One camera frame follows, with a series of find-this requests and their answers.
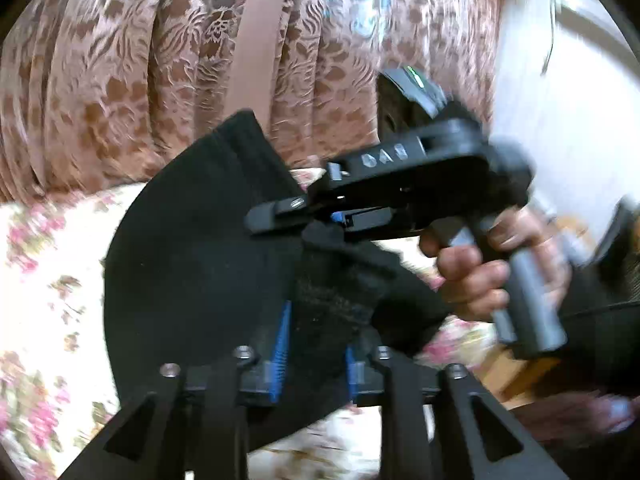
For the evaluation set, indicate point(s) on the brown floral curtain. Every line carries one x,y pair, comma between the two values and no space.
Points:
96,93

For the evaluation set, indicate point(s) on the black pants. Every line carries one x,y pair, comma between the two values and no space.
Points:
186,283

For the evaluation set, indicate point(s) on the person's right hand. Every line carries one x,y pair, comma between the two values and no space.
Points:
474,288

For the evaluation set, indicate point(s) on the floral quilted bedspread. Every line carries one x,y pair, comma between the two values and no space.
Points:
57,389

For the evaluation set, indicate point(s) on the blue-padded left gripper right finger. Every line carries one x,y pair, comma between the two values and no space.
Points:
365,383

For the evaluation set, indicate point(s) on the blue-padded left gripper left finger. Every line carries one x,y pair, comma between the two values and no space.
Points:
264,361

